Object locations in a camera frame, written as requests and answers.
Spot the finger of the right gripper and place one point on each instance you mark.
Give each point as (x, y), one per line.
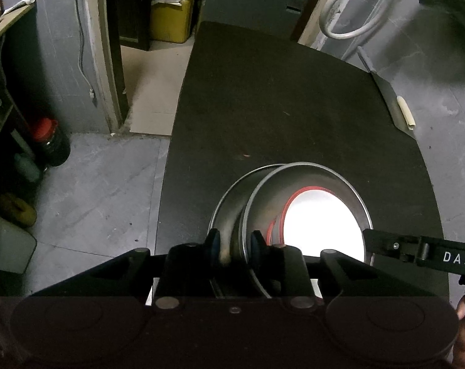
(400, 247)

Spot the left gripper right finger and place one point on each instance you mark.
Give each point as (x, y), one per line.
(280, 271)

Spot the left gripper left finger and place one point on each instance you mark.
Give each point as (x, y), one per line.
(189, 272)

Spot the white ceramic bowl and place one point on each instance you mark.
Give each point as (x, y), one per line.
(271, 232)
(315, 219)

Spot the deep steel bowl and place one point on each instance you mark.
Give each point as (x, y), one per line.
(271, 194)

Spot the large steel plate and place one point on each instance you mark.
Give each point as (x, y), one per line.
(228, 212)

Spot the black cleaver knife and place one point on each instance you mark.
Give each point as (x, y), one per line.
(396, 105)

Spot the red capped dark jar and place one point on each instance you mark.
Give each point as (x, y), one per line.
(56, 146)

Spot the yellow bucket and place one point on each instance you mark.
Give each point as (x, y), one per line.
(171, 20)

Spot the wooden side shelf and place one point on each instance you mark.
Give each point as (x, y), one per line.
(14, 14)

